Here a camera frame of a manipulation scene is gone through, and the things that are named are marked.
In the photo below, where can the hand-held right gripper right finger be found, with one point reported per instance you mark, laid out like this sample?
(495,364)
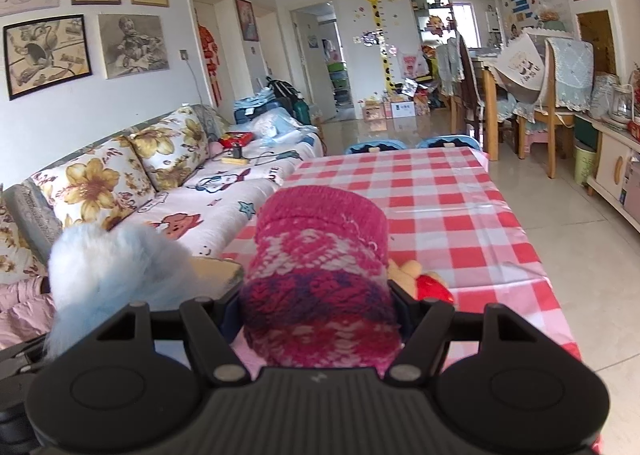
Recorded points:
(401,306)

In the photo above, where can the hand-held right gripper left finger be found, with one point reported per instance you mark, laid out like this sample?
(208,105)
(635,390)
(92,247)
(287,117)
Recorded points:
(233,316)

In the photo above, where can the brown plush bear red shirt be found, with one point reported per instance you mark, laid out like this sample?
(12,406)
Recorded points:
(425,282)

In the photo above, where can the green cardboard box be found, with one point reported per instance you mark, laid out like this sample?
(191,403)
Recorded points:
(217,269)

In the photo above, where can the pink knitted hat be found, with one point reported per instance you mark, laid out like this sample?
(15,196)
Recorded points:
(320,265)

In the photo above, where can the light blue fluffy plush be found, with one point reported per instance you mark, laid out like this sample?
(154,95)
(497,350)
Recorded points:
(115,270)

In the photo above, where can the pink padded jacket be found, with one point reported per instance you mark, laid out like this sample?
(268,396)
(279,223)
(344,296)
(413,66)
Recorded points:
(22,307)

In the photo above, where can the red checkered tablecloth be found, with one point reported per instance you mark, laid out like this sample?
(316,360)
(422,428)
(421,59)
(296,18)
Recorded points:
(440,215)

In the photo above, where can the yellow power strip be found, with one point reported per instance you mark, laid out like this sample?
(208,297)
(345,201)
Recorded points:
(235,161)

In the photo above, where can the blue chair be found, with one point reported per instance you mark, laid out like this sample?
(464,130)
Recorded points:
(375,146)
(450,141)

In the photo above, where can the red flat box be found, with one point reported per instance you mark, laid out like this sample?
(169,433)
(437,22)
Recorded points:
(237,139)

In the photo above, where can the small floral sofa cushion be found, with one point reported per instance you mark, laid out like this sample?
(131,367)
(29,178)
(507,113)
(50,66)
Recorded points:
(170,145)

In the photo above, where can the large floral sofa cushion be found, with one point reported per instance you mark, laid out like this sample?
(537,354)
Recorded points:
(92,182)

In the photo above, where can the grey sofa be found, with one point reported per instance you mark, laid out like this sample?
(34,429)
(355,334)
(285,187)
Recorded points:
(30,205)

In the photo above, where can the plastic wrapped blue quilt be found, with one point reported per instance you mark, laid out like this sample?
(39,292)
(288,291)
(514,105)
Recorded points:
(282,126)

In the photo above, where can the cardboard boxes on floor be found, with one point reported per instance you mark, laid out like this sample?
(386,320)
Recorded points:
(395,109)

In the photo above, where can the blue suitcase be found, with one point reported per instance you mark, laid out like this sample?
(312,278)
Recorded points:
(252,110)

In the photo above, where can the pink stool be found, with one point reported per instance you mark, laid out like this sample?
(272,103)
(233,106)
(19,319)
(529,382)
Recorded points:
(532,140)

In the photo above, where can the green suitcase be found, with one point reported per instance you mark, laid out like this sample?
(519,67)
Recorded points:
(301,111)

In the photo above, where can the black suitcase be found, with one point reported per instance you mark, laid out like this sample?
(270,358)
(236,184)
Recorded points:
(285,92)

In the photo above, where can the coloured storage drawers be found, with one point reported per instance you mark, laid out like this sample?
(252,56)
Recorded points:
(339,85)

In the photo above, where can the green trash bin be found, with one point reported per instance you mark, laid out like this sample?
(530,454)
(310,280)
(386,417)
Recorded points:
(585,165)

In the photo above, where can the white wooden cabinet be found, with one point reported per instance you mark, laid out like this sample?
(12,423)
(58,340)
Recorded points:
(612,165)

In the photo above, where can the giraffe height chart sticker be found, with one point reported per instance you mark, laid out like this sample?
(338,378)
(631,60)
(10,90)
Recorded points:
(386,50)

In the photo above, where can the white printed cloth bag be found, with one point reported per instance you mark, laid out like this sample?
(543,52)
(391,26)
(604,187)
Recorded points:
(520,67)

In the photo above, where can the wooden chair quilted cover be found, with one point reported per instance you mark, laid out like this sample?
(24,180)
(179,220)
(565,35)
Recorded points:
(567,70)

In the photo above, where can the unframed pencil sketch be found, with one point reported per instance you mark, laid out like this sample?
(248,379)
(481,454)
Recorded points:
(132,45)

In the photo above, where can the glass jar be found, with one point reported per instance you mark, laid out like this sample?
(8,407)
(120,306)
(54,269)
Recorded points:
(623,105)

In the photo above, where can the black framed cartoon drawing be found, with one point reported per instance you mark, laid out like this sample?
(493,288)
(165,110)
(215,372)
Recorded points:
(47,55)

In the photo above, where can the red knot wall decoration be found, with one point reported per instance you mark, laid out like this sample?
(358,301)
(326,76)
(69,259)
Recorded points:
(209,52)

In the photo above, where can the red framed wall picture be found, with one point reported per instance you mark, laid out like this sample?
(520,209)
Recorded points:
(247,19)

